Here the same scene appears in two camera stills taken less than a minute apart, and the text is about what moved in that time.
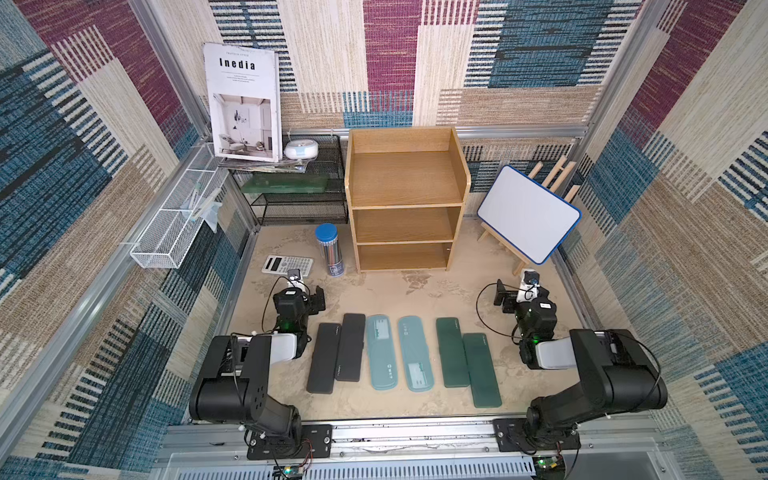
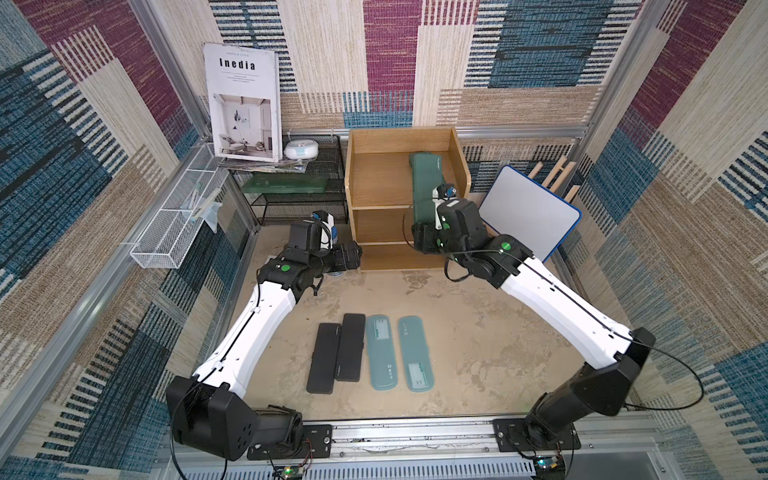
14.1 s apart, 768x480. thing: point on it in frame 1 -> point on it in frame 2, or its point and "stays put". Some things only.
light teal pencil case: (417, 357) stays put
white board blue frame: (530, 218) stays put
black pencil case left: (324, 359) stays put
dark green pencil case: (453, 353) -> (427, 175)
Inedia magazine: (245, 97) stays put
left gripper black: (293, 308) -> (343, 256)
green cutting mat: (261, 183) stays put
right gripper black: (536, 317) -> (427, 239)
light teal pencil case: (383, 363) stays put
